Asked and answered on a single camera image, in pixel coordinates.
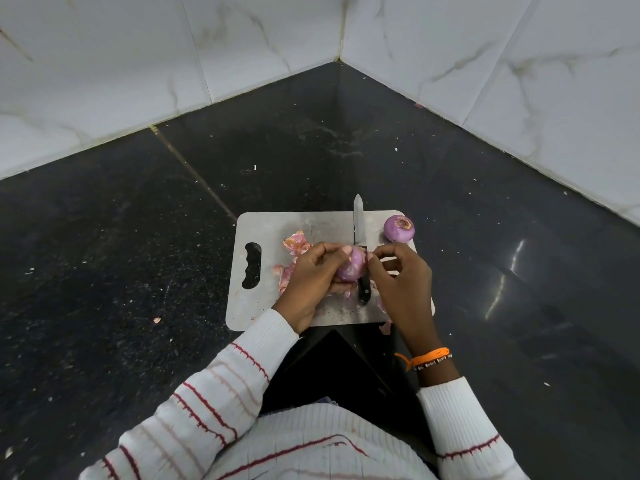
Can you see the person's right hand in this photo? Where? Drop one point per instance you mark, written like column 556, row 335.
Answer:
column 407, row 289

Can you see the person's left hand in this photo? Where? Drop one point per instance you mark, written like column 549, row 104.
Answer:
column 307, row 284

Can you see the onion peel piece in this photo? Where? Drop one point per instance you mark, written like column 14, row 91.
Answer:
column 385, row 327
column 381, row 304
column 284, row 277
column 296, row 242

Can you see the purple onion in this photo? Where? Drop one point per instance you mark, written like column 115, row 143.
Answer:
column 356, row 267
column 397, row 232

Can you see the person's right forearm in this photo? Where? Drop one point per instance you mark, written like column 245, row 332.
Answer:
column 465, row 429

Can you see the person's left forearm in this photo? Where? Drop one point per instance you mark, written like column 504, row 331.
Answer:
column 200, row 414

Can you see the orange thread wristband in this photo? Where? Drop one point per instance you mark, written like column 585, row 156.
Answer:
column 432, row 355

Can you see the steel cutting board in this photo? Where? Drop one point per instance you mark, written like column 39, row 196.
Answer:
column 265, row 224

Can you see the white red striped sweater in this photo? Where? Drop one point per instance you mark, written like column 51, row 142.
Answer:
column 310, row 444

